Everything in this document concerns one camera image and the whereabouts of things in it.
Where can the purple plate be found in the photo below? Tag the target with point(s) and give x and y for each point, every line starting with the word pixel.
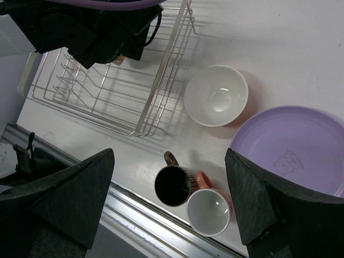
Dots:
pixel 299 144

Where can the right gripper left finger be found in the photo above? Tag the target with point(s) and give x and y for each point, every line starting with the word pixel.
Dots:
pixel 57 215

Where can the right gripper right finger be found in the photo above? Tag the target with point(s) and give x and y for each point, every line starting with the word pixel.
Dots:
pixel 278 218

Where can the orange bowl white inside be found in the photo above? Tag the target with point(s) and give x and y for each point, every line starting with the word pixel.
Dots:
pixel 220 95

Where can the wire dish rack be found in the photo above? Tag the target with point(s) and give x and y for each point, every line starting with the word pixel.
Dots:
pixel 128 97

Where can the pink mug white inside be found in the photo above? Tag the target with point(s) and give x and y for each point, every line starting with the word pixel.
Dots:
pixel 209 210

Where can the aluminium rail frame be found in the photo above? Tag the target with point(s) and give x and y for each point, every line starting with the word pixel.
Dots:
pixel 132 213

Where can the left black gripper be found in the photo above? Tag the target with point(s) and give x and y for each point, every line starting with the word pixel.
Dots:
pixel 91 31

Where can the black mug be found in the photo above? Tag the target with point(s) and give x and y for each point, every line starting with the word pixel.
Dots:
pixel 174 184

